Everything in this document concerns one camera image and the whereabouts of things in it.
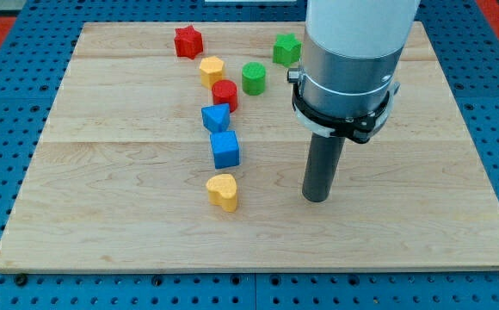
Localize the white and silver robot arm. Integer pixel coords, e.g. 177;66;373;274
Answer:
286;0;420;143

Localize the blue cube block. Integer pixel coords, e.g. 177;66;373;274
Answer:
210;131;240;169

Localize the yellow heart block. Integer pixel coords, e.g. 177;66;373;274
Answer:
206;174;238;213

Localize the blue triangle block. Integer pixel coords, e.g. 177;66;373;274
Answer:
200;103;230;133

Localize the red cylinder block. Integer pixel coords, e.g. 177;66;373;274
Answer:
212;79;238;113

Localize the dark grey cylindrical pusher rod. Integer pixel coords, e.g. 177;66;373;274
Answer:
302;133;345;202

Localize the light wooden board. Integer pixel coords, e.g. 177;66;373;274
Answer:
0;22;499;274

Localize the green cylinder block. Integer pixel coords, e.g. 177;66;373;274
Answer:
242;62;266;96

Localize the yellow hexagon block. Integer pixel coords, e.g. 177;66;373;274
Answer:
199;56;225;90

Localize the green star block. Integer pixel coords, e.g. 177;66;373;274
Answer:
273;33;302;67

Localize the red star block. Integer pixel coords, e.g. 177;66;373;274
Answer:
174;25;203;59

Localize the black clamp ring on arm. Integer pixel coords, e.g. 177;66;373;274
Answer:
291;80;391;145

